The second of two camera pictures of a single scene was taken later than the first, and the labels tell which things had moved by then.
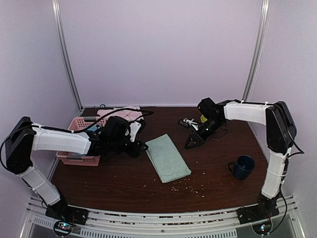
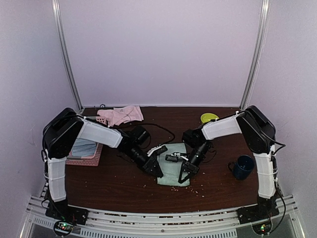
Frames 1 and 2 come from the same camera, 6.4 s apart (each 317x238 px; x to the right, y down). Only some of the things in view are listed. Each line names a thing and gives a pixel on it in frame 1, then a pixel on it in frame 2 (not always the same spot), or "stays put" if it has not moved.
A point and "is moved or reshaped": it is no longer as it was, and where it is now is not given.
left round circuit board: [62, 228] stays put
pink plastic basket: [81, 124] stays put
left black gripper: [136, 151] to [153, 162]
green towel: [167, 161] is moved or reshaped
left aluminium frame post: [57, 13] stays put
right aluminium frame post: [258, 50] stays put
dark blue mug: [242, 167] stays put
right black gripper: [198, 139] to [190, 167]
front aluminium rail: [103, 223] stays put
